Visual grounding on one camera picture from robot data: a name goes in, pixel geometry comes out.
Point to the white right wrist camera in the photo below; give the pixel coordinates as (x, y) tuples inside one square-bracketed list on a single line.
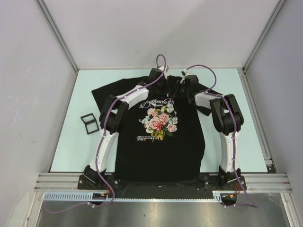
[(184, 74)]

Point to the aluminium front rail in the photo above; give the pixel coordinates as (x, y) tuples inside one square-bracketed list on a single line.
[(255, 182)]

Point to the white slotted cable duct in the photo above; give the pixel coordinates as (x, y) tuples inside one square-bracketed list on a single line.
[(97, 197)]

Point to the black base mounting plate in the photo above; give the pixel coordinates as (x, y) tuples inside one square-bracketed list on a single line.
[(205, 181)]

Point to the black floral print t-shirt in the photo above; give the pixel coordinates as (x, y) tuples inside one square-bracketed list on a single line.
[(161, 140)]

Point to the black rectangular frame left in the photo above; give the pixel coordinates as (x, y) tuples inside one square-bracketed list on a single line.
[(90, 123)]

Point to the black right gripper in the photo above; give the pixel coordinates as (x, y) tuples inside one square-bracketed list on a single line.
[(174, 90)]

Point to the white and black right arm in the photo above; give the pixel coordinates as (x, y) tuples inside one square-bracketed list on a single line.
[(227, 119)]

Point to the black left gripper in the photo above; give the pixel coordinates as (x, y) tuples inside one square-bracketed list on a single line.
[(165, 80)]

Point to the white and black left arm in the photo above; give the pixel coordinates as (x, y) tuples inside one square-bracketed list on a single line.
[(112, 118)]

